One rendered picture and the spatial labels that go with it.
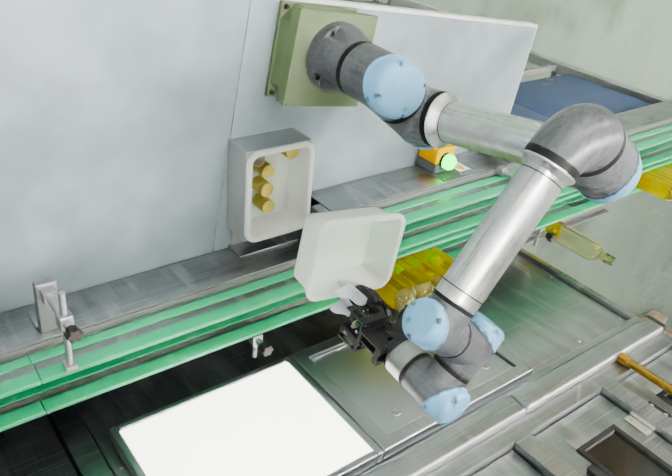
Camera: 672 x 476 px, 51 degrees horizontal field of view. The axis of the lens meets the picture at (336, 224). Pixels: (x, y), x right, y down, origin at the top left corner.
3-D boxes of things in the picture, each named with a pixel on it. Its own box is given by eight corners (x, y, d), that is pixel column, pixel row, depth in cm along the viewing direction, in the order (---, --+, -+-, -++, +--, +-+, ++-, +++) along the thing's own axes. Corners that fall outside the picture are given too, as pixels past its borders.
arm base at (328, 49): (319, 13, 143) (347, 27, 136) (372, 29, 153) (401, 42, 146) (296, 84, 148) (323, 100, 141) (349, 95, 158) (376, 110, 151)
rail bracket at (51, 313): (28, 321, 139) (67, 389, 124) (17, 249, 131) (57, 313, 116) (53, 314, 142) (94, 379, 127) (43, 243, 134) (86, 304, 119)
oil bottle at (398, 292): (345, 272, 177) (401, 317, 163) (347, 253, 174) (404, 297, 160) (362, 266, 180) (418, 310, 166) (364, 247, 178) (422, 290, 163)
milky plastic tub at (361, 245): (296, 204, 134) (323, 223, 128) (381, 195, 148) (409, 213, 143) (280, 282, 141) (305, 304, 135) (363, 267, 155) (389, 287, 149)
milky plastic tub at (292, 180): (226, 228, 164) (245, 245, 158) (228, 139, 153) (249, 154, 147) (288, 211, 173) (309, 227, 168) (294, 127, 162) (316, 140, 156)
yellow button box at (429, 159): (415, 163, 195) (434, 174, 190) (419, 138, 191) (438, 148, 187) (433, 159, 199) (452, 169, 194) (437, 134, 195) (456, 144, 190)
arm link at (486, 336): (488, 325, 114) (445, 376, 115) (515, 341, 122) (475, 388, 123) (456, 296, 119) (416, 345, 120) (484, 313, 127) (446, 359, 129)
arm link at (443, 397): (481, 394, 123) (450, 431, 124) (439, 353, 129) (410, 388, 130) (464, 388, 117) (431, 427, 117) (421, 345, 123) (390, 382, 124)
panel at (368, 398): (109, 439, 140) (187, 570, 117) (108, 428, 138) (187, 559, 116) (433, 304, 190) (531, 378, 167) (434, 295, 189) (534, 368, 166)
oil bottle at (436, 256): (396, 254, 187) (453, 295, 173) (399, 236, 184) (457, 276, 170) (411, 249, 190) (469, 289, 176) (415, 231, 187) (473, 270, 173)
